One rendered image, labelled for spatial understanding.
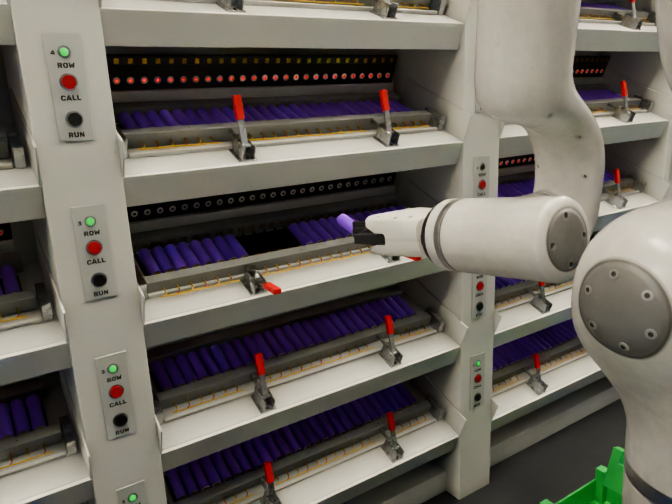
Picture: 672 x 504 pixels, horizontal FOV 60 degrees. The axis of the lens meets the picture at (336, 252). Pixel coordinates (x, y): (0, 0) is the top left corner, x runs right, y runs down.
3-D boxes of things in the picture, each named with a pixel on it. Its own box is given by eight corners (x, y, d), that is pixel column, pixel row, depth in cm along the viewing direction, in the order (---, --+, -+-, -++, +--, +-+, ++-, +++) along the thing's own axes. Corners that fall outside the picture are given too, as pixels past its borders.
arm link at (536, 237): (493, 190, 68) (434, 206, 63) (597, 186, 57) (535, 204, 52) (501, 260, 69) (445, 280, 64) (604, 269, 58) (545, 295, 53)
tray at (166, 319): (455, 267, 113) (470, 226, 108) (143, 349, 82) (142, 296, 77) (395, 216, 127) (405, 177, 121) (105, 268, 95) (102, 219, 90)
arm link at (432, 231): (492, 193, 68) (473, 194, 70) (435, 203, 63) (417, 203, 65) (497, 264, 69) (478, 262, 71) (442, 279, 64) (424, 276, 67)
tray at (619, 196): (652, 216, 150) (679, 168, 142) (489, 259, 118) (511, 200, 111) (589, 180, 163) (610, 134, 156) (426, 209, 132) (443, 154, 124)
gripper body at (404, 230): (481, 197, 70) (420, 199, 79) (417, 208, 64) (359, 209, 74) (486, 258, 71) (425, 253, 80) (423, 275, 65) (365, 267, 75)
